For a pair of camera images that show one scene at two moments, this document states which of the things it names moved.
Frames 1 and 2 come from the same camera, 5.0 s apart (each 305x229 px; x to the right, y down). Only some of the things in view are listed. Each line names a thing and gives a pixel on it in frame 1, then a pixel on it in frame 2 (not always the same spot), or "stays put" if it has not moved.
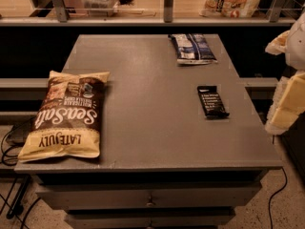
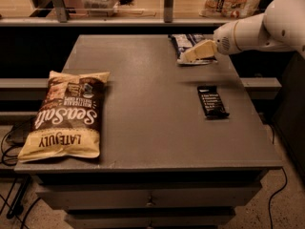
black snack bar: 211,101 stays put
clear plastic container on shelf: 102,1 stays put
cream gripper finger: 288,103 → 224,41
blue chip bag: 192,49 stays put
